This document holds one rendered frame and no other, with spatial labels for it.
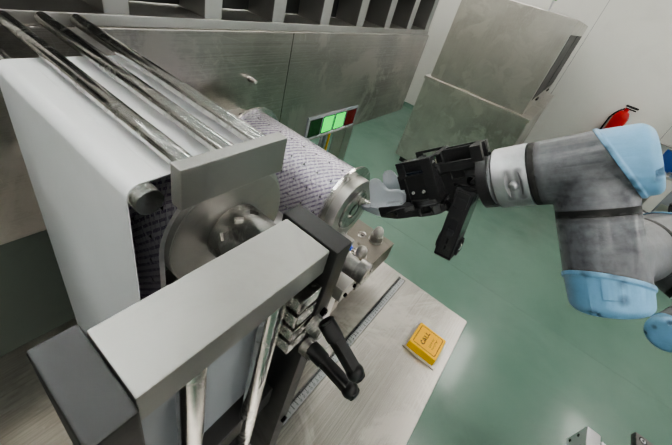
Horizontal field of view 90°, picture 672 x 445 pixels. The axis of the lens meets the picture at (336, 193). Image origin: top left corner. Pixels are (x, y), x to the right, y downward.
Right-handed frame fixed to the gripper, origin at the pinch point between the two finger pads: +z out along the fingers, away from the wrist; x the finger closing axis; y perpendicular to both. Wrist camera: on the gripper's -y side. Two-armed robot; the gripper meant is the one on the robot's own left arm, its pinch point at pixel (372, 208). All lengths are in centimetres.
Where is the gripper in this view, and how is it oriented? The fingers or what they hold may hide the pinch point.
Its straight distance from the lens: 56.9
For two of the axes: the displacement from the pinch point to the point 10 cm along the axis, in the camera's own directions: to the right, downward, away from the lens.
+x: -5.9, 3.4, -7.3
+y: -3.1, -9.3, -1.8
